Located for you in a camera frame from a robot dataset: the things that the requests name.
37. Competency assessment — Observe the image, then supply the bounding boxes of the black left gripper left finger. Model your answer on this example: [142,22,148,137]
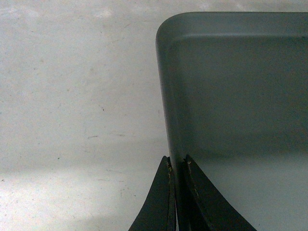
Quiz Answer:
[129,156,177,231]

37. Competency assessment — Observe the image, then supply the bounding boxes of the grey rectangular serving tray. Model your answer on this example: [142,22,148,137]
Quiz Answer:
[156,12,308,231]

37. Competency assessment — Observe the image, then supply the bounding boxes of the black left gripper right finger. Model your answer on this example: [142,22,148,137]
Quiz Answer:
[182,155,255,231]

